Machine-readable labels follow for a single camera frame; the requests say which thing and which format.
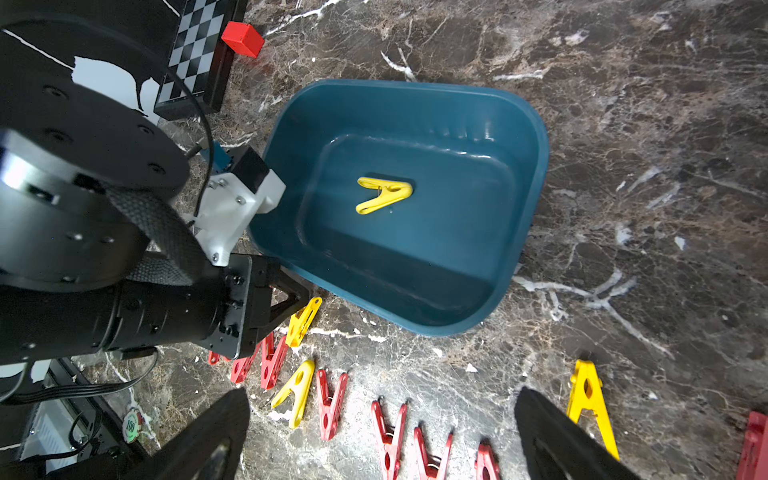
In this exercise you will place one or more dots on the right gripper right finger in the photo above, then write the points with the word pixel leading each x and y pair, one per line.
pixel 556 448

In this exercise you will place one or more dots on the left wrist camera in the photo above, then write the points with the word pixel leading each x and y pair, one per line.
pixel 240 187

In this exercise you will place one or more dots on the teal plastic storage box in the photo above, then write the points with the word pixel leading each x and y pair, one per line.
pixel 439 262

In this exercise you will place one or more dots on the red clothespin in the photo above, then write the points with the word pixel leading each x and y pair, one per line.
pixel 753 458
pixel 389 440
pixel 431 467
pixel 330 404
pixel 273 355
pixel 241 367
pixel 215 358
pixel 486 466

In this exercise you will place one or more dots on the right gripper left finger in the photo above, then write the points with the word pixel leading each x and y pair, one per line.
pixel 209 448

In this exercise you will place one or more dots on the small red block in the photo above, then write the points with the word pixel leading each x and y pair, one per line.
pixel 243 39

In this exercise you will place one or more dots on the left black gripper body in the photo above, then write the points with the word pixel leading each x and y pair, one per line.
pixel 243 311

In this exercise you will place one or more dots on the black white checkerboard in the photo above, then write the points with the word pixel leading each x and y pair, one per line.
pixel 199 56

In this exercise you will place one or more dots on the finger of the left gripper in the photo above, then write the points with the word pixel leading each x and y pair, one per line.
pixel 297 297

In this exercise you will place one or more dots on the yellow clothespin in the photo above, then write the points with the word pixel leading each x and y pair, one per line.
pixel 301 321
pixel 299 385
pixel 388 193
pixel 586 394

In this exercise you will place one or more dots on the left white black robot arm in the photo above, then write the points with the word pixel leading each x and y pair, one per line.
pixel 93 255

